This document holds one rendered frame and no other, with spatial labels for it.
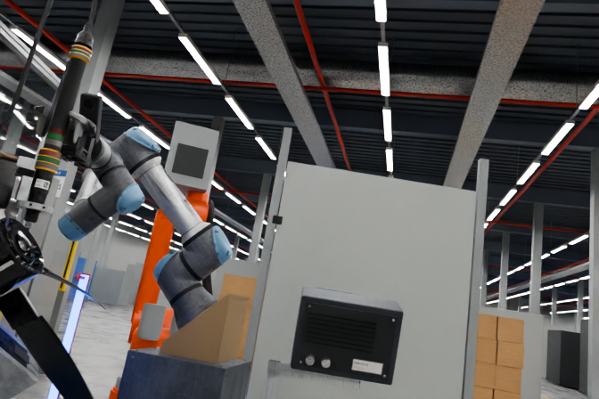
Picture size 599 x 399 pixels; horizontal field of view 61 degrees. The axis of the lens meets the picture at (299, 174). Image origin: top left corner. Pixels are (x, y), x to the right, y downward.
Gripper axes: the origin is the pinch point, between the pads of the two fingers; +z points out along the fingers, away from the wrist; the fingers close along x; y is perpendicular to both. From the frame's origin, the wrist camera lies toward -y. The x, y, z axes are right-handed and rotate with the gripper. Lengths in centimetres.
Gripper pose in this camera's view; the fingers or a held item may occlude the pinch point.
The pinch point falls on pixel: (55, 109)
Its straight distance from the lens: 117.6
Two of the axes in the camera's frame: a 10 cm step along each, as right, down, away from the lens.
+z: 0.2, -2.6, -9.7
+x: -9.9, -1.6, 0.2
